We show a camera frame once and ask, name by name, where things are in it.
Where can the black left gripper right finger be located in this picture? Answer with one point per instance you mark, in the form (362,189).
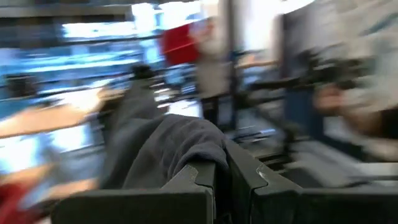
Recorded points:
(280,205)

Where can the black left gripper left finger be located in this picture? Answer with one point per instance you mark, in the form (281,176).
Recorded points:
(149,207)

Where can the red plastic bin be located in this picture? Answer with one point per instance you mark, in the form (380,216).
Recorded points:
(180,45)

